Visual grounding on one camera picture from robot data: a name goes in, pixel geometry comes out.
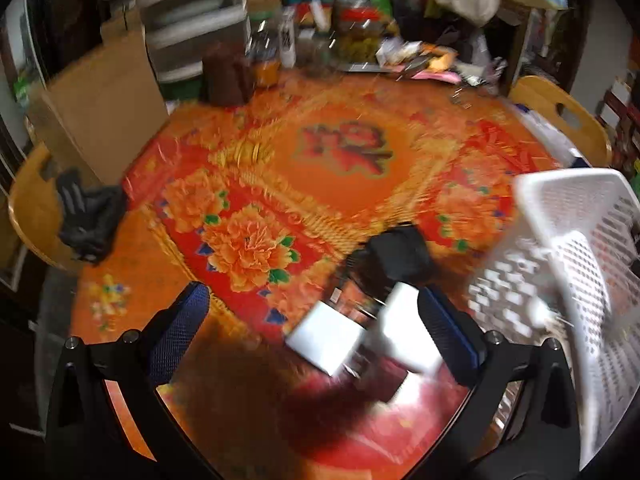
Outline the cardboard box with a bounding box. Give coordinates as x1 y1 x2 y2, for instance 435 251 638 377
26 30 167 185

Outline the wooden chair left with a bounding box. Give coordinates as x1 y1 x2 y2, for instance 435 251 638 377
8 142 79 274

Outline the wooden chair right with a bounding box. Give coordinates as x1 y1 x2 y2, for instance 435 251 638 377
509 76 613 167

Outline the orange honey jar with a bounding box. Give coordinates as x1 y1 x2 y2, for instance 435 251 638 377
253 58 281 89

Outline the wooden chair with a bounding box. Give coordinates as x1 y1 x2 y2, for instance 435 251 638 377
8 142 79 274
509 76 613 167

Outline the black cloth on chair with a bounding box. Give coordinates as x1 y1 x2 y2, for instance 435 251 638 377
55 168 128 264

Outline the white perforated plastic basket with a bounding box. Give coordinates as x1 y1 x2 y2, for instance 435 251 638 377
465 168 639 466

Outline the white plastic drawer unit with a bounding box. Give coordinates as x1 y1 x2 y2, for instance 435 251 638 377
136 0 250 84

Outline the dark brown jar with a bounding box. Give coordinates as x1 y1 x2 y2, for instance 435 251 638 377
202 41 255 107

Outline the red floral tablecloth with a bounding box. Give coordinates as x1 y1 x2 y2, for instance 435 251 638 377
70 73 555 479

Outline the white square charger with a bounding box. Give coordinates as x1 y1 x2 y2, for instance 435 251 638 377
374 283 442 375

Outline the white charger plug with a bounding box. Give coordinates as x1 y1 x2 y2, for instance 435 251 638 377
284 301 366 377

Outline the black power adapter with cable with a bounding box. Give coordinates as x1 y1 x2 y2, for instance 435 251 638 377
337 222 436 302

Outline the glass jar red lid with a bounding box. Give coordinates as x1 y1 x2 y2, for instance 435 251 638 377
332 0 385 64

